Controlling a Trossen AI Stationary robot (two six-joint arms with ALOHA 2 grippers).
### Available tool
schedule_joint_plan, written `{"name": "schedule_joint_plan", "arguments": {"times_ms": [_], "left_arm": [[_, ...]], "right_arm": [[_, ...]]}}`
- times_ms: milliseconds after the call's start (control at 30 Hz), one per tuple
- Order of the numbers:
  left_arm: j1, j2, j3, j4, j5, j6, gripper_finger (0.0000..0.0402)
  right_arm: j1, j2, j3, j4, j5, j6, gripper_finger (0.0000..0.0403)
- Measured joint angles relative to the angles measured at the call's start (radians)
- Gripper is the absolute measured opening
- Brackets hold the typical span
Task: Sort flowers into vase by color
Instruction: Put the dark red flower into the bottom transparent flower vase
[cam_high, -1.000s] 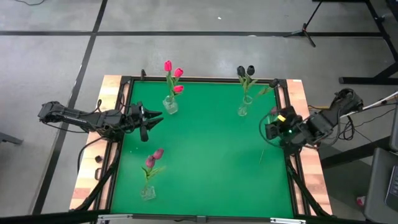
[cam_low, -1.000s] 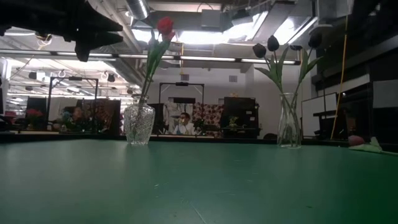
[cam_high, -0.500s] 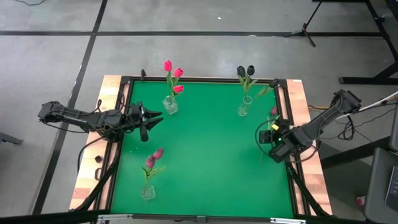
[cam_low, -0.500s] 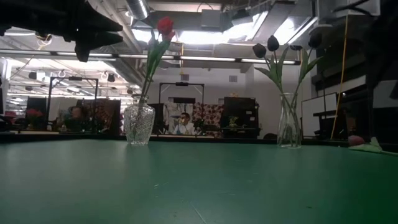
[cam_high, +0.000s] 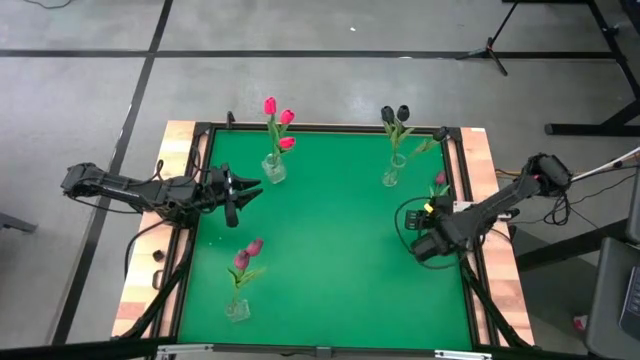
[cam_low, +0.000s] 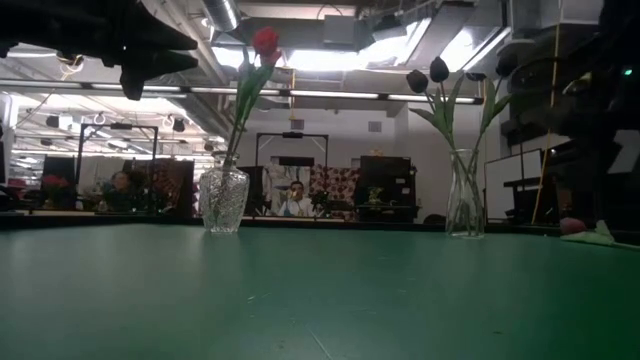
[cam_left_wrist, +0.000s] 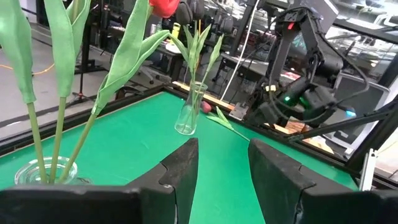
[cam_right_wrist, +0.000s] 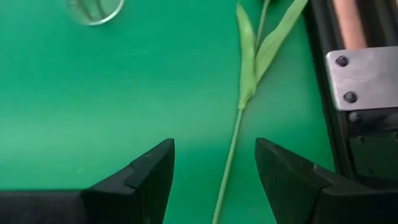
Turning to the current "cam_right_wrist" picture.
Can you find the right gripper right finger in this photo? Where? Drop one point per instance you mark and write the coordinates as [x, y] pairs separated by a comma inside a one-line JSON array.
[[311, 202]]

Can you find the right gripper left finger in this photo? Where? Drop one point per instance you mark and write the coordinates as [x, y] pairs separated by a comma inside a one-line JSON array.
[[124, 205]]

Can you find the smooth clear glass carafe vase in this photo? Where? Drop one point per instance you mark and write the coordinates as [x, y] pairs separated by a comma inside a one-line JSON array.
[[93, 12]]

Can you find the green table mat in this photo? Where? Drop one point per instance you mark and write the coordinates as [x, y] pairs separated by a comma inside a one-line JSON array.
[[93, 93]]

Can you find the silver metal mounting plate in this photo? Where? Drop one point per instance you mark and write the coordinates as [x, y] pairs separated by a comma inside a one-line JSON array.
[[367, 81]]

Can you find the black aluminium table frame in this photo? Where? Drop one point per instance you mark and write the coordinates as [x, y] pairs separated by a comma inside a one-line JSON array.
[[317, 46]]

